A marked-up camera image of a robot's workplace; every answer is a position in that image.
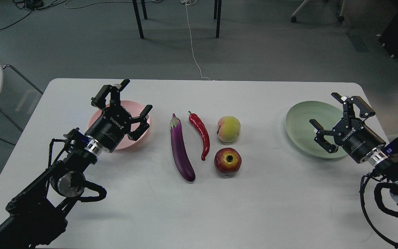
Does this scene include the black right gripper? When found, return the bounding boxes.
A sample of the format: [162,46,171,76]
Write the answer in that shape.
[309,92,387,164]

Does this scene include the black table leg right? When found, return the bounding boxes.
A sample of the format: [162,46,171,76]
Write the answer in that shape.
[214,0,222,38]

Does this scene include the red pomegranate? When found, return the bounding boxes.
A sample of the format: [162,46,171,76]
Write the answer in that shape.
[214,148,242,175]

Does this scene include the black floor cables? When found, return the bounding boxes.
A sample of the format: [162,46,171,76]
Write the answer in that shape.
[0,0,68,37]

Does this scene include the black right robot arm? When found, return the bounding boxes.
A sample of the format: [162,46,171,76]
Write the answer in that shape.
[310,92,398,249]

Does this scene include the red chili pepper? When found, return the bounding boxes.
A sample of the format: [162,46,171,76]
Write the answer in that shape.
[188,111,210,161]

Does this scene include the white floor cable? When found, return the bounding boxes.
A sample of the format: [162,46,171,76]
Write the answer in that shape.
[180,0,215,81]

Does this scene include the office chair base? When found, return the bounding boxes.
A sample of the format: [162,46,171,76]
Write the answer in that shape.
[290,0,348,24]

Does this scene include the black table leg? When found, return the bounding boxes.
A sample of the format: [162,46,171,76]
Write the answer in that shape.
[214,0,222,38]
[132,0,148,39]

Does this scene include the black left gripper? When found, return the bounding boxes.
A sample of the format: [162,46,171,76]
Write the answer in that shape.
[84,79,153,153]

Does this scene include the black table leg left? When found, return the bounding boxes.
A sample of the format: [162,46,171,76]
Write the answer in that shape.
[132,0,148,39]

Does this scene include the yellow-pink peach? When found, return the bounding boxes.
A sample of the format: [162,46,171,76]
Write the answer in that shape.
[217,116,241,143]

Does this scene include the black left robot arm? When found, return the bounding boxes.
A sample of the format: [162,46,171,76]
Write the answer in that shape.
[0,79,152,249]

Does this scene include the pink plate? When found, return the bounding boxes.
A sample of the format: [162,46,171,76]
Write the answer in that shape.
[88,100,151,150]

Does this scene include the green plate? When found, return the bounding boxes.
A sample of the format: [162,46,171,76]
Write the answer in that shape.
[285,101,347,159]

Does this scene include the purple eggplant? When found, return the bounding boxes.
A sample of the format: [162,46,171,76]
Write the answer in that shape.
[170,113,196,182]

